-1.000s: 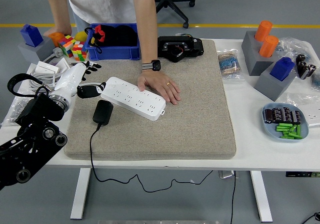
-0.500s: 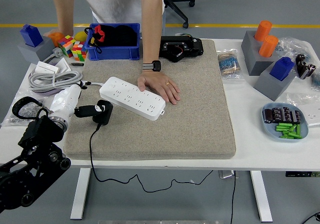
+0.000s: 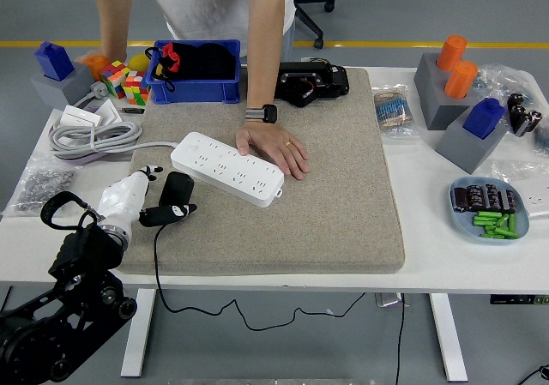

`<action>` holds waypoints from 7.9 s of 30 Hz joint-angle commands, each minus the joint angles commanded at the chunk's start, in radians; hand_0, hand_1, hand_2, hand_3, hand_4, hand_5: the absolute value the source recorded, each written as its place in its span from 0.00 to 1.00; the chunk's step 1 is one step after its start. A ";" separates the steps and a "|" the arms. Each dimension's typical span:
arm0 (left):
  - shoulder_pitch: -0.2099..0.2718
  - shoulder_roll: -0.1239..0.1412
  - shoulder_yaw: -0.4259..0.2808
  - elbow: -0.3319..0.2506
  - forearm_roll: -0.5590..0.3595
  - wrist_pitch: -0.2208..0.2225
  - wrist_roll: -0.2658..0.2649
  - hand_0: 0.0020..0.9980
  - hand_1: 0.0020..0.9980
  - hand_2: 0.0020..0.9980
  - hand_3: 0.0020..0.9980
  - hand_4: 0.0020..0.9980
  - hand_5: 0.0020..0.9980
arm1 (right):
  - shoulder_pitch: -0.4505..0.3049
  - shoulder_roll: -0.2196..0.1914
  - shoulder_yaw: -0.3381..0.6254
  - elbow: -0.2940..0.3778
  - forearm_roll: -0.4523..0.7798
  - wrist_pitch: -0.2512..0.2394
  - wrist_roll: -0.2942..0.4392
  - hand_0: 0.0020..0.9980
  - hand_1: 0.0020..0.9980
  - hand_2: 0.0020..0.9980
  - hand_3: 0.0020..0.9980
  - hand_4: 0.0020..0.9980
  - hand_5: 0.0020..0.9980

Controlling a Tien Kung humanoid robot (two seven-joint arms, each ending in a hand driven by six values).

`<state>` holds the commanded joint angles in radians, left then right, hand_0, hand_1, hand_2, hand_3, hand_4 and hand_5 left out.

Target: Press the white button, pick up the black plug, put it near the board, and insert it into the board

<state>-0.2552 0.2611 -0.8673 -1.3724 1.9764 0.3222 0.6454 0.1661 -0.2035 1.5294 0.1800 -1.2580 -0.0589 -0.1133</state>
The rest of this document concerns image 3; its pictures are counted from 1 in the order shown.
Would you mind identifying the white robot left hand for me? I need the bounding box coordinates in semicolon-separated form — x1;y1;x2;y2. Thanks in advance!
94;165;199;232

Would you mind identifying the person's left hand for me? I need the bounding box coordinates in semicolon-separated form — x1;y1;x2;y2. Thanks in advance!
235;120;311;182

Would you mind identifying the person's right hand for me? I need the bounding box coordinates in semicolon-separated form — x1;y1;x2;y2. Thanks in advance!
75;49;129;65

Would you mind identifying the white power strip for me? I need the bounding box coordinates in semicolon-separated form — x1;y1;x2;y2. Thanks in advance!
170;131;286;208

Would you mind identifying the black plug with cord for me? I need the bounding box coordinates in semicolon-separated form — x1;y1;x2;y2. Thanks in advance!
153;171;366;333

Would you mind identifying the yellow ball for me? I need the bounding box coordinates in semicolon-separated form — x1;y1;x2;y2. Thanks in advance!
127;53;150;74

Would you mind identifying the colourful puzzle cube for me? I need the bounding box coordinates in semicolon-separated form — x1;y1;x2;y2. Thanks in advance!
99;60;132;99
122;70;151;106

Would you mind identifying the orange cup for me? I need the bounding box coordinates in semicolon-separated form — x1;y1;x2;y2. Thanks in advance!
81;55;112;81

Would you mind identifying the grey black wristwatch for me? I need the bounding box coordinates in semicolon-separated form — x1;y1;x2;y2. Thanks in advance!
244;104;279;124

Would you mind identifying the lavender plate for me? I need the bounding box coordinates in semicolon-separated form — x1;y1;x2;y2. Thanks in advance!
49;121;111;166

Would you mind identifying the white square card box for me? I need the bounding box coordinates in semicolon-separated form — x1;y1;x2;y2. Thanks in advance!
93;98;124;127

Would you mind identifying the grey block holder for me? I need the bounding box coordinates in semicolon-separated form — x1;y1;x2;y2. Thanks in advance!
29;61;95;110
436;108;510;175

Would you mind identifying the blue block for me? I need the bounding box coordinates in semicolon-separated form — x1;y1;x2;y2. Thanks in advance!
33;40;75;81
462;97;507;141

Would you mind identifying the black electronic device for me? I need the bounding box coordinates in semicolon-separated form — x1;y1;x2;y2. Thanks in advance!
274;57;351;108

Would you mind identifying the grey-brown mat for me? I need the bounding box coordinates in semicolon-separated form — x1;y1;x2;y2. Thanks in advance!
108;67;407;277

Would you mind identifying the blue plastic bin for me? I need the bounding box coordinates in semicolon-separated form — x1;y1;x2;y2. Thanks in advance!
142;39;242;105

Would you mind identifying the clear bag of screws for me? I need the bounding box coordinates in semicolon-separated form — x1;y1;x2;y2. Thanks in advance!
2;155;81;219

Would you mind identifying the black cloth pouch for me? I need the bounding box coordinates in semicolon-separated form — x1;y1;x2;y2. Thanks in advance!
178;41;237;81

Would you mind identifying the person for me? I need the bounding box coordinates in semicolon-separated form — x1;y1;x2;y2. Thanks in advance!
139;0;297;63

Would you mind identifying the clear bag of resistors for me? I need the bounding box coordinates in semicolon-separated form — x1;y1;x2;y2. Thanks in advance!
371;83;420;140

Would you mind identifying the white table leg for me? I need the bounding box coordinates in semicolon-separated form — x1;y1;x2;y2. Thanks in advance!
428;293;468;382
119;289;156;378

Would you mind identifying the grey two-hole block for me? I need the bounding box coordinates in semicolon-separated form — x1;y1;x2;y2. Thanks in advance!
413;52;480;131

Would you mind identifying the black capacitor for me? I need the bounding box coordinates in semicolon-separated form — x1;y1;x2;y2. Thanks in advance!
483;183;502;211
498;189;516;214
453;186;469;213
466;183;486;211

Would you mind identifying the orange cylinder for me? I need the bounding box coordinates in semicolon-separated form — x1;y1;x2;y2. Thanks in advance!
443;60;479;99
436;34;468;72

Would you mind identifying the light blue plate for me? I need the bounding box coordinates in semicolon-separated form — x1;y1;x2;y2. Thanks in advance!
448;176;531;246

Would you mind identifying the crumpled clear plastic bag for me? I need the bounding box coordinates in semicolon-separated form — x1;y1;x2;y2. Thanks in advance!
471;62;549;116

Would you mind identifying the large dark capacitor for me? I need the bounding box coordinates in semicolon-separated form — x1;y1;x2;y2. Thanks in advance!
516;108;544;138
507;93;528;133

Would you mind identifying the clear bag white part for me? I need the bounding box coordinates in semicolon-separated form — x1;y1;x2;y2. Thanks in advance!
491;157;549;219

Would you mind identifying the black table control panel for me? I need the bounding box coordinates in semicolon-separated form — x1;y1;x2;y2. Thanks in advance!
490;294;549;305

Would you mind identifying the grey metal bracket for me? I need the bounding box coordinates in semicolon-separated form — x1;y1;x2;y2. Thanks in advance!
375;292;411;308

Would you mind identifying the black hanging cable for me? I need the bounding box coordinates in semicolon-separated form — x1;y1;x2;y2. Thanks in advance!
394;292;407;385

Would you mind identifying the black floor cable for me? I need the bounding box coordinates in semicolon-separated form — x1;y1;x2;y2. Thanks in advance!
516;362;549;385

